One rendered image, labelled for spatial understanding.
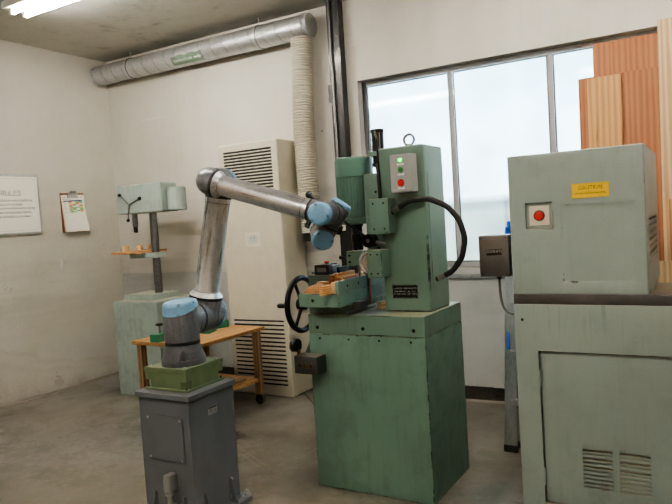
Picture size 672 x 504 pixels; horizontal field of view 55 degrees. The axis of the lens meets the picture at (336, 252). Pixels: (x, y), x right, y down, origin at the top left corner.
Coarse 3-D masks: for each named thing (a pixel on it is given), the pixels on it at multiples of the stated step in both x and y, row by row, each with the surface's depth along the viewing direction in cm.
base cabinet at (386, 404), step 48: (336, 336) 287; (384, 336) 275; (432, 336) 271; (336, 384) 289; (384, 384) 276; (432, 384) 270; (336, 432) 291; (384, 432) 278; (432, 432) 268; (336, 480) 293; (384, 480) 280; (432, 480) 268
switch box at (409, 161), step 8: (392, 160) 271; (408, 160) 267; (416, 160) 272; (392, 168) 272; (408, 168) 268; (416, 168) 272; (392, 176) 272; (400, 176) 270; (408, 176) 268; (416, 176) 271; (392, 184) 272; (408, 184) 268; (416, 184) 271; (392, 192) 273; (400, 192) 273
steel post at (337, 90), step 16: (336, 0) 430; (336, 16) 431; (336, 32) 432; (336, 48) 433; (336, 64) 434; (336, 80) 435; (336, 96) 436; (336, 112) 437; (336, 128) 436; (336, 144) 437
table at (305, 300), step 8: (360, 288) 294; (368, 288) 301; (376, 288) 308; (384, 288) 315; (304, 296) 286; (312, 296) 284; (320, 296) 282; (328, 296) 280; (336, 296) 278; (344, 296) 281; (352, 296) 287; (360, 296) 294; (368, 296) 300; (376, 296) 307; (304, 304) 287; (312, 304) 284; (320, 304) 282; (328, 304) 280; (336, 304) 278; (344, 304) 281
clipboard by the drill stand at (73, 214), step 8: (72, 192) 521; (64, 200) 515; (72, 200) 522; (80, 200) 528; (64, 208) 514; (72, 208) 520; (80, 208) 527; (64, 216) 513; (72, 216) 519; (80, 216) 525; (64, 224) 514; (72, 224) 517; (80, 224) 524; (88, 224) 530; (64, 232) 515
